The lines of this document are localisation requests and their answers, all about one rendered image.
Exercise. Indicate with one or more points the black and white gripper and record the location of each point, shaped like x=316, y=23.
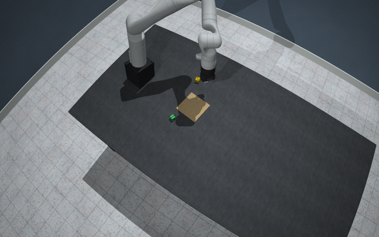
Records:
x=207, y=69

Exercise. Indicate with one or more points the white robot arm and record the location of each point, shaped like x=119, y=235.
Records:
x=137, y=24

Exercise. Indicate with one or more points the tan flat mat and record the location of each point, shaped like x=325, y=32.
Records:
x=193, y=107

